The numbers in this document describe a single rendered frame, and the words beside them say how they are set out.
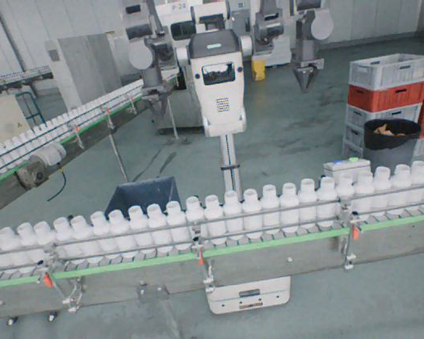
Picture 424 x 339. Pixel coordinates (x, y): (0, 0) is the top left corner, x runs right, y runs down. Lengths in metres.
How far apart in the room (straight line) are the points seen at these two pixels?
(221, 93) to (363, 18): 13.66
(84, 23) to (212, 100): 12.38
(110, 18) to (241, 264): 12.65
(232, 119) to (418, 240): 0.87
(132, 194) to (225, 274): 0.76
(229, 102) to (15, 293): 1.10
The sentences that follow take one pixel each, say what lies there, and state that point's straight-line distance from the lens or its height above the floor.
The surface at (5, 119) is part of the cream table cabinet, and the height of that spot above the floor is 0.89.
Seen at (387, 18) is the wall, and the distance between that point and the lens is 15.33.
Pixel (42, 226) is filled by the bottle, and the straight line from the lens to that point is 0.98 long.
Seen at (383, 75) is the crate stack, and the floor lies 1.01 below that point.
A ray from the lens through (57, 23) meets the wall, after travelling 13.88.
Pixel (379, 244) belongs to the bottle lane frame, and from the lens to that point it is 1.05.
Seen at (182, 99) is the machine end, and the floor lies 0.61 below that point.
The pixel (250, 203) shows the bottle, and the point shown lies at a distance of 0.78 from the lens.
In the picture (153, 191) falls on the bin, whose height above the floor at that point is 0.87.
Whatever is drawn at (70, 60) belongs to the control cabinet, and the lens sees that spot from 6.66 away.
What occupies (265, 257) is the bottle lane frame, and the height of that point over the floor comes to 0.93.
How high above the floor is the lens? 1.61
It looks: 29 degrees down
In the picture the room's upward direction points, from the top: 9 degrees counter-clockwise
